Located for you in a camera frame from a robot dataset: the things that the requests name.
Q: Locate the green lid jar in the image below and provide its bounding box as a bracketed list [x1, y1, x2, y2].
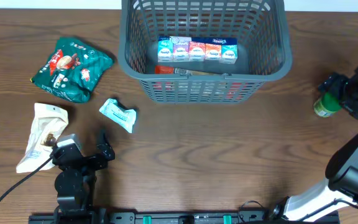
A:
[313, 93, 342, 118]

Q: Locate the green snack bag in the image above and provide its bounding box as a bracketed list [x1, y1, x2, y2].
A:
[30, 37, 114, 103]

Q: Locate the orange pasta packet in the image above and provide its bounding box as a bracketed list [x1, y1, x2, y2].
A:
[150, 64, 248, 101]

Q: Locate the blue tissue multipack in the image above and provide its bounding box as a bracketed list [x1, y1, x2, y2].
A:
[157, 36, 238, 64]

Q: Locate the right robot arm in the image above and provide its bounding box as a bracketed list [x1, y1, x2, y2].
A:
[268, 67, 358, 223]

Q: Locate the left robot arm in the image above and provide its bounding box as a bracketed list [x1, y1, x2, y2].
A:
[51, 129, 115, 212]

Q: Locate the light teal small packet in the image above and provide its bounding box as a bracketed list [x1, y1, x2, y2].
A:
[99, 98, 137, 134]

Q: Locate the beige paper pouch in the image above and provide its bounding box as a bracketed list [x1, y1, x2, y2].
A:
[16, 103, 68, 174]

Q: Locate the grey plastic lattice basket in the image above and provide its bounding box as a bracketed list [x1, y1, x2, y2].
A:
[117, 0, 292, 104]

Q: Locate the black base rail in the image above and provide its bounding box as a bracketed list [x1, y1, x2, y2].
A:
[28, 210, 341, 224]

